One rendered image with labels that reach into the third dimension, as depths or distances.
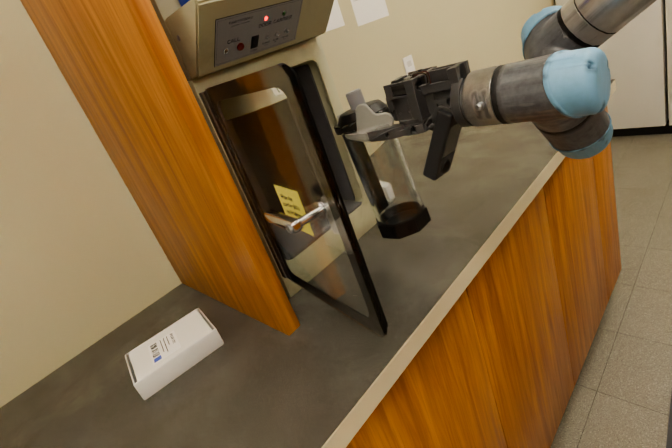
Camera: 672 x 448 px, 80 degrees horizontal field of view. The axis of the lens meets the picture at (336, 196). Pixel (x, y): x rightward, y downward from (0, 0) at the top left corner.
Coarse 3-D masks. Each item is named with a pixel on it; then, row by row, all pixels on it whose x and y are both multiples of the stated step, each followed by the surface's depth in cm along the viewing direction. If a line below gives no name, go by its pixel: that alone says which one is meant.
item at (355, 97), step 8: (352, 96) 67; (360, 96) 68; (352, 104) 68; (368, 104) 68; (376, 104) 66; (384, 104) 68; (344, 112) 71; (352, 112) 67; (344, 120) 67; (352, 120) 66
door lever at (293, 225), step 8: (320, 208) 52; (264, 216) 57; (272, 216) 55; (280, 216) 53; (288, 216) 52; (304, 216) 51; (312, 216) 52; (320, 216) 53; (280, 224) 53; (288, 224) 51; (296, 224) 50; (304, 224) 51; (288, 232) 51; (296, 232) 51
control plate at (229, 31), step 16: (240, 16) 64; (256, 16) 66; (272, 16) 69; (288, 16) 72; (224, 32) 64; (240, 32) 66; (256, 32) 69; (272, 32) 72; (288, 32) 75; (224, 48) 66; (256, 48) 72
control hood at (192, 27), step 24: (192, 0) 57; (216, 0) 59; (240, 0) 62; (264, 0) 65; (288, 0) 70; (312, 0) 74; (168, 24) 64; (192, 24) 60; (312, 24) 79; (192, 48) 63; (192, 72) 66
